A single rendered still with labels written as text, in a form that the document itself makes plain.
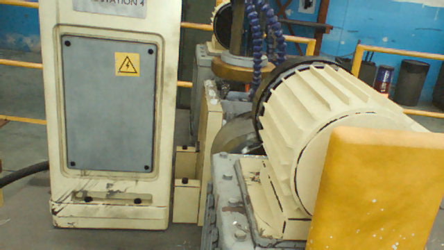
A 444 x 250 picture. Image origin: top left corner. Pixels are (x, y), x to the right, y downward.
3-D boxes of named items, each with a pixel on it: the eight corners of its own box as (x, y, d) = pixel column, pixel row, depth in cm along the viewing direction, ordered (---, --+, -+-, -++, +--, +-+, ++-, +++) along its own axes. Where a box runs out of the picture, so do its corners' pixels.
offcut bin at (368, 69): (362, 95, 617) (376, 39, 585) (370, 104, 574) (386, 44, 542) (327, 91, 615) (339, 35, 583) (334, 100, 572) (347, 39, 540)
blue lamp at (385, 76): (379, 81, 152) (382, 69, 150) (372, 77, 157) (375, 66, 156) (394, 82, 153) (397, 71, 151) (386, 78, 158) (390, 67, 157)
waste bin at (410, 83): (412, 101, 623) (424, 60, 600) (422, 108, 588) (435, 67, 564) (386, 97, 622) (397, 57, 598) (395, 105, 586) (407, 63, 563)
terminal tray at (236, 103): (218, 125, 116) (220, 100, 113) (215, 112, 125) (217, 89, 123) (259, 128, 118) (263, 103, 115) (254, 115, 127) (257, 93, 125)
